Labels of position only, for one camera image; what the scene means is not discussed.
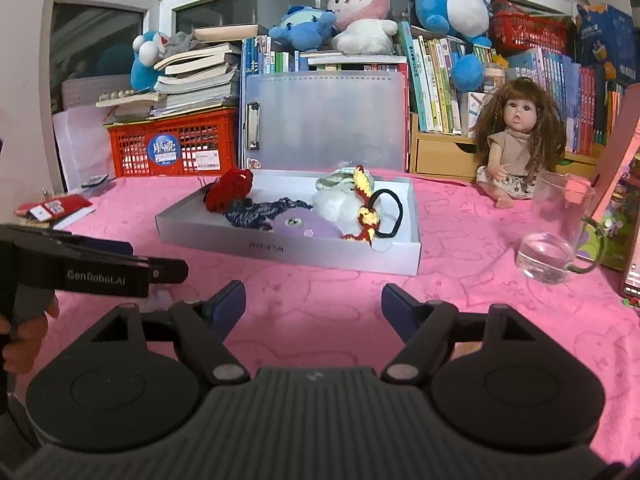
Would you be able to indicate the stack of books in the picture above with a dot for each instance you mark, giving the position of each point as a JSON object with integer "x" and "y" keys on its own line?
{"x": 200, "y": 70}

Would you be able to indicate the pink cube eraser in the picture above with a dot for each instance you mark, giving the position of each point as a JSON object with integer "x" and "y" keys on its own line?
{"x": 577, "y": 190}

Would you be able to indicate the clear glass mug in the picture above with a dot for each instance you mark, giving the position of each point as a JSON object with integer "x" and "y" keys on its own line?
{"x": 549, "y": 247}

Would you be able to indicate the white shallow cardboard box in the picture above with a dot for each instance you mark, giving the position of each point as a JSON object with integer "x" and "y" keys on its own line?
{"x": 394, "y": 249}

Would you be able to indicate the red packet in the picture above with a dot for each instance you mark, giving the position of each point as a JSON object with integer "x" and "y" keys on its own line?
{"x": 54, "y": 208}

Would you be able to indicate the large blue white plush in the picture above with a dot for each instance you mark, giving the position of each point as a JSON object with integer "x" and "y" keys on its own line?
{"x": 466, "y": 19}

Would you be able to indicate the red knitted pouch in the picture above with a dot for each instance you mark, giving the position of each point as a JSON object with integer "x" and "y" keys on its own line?
{"x": 235, "y": 184}

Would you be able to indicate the red plastic crate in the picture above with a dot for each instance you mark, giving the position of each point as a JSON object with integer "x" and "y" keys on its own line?
{"x": 198, "y": 144}

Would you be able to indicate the green white fabric pouch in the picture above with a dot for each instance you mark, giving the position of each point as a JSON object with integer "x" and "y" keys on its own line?
{"x": 347, "y": 179}

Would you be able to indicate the white fluffy plush ball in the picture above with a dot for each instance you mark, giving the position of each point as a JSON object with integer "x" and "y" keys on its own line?
{"x": 341, "y": 207}

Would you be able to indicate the brown haired baby doll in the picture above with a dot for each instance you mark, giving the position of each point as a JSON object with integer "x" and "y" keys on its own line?
{"x": 518, "y": 135}

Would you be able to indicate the blue cardboard box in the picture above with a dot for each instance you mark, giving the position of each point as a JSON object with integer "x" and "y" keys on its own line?
{"x": 606, "y": 37}

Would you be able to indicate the purple plush pouch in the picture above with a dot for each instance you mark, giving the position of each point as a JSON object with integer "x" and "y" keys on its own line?
{"x": 302, "y": 222}

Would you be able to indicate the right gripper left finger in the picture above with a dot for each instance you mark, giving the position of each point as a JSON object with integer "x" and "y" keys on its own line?
{"x": 202, "y": 327}

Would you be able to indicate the red mesh basket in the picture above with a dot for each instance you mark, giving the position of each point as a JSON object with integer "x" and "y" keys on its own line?
{"x": 513, "y": 30}

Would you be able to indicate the translucent plastic file folder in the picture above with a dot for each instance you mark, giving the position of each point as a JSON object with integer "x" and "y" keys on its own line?
{"x": 316, "y": 121}

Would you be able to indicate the row of upright books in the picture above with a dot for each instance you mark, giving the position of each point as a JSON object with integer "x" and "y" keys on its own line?
{"x": 449, "y": 81}

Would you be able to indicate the pink white bunny plush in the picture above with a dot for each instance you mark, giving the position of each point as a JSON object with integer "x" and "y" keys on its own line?
{"x": 363, "y": 27}

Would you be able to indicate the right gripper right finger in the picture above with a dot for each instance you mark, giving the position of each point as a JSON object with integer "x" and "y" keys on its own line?
{"x": 424, "y": 327}

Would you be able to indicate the left hand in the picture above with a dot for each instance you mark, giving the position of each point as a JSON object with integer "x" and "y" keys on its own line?
{"x": 19, "y": 356}

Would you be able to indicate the wooden drawer organizer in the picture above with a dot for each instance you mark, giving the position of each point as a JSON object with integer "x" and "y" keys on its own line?
{"x": 442, "y": 156}

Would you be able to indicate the smartphone with lit screen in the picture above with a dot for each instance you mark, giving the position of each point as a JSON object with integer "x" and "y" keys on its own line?
{"x": 631, "y": 278}

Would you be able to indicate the small blue plush toy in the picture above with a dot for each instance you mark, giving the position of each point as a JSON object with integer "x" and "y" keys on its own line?
{"x": 304, "y": 28}

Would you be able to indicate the blue white cat plush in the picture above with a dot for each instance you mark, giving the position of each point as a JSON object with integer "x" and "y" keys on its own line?
{"x": 149, "y": 49}

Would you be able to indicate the navy floral drawstring pouch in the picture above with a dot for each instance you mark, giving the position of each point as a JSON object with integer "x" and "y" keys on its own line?
{"x": 247, "y": 214}

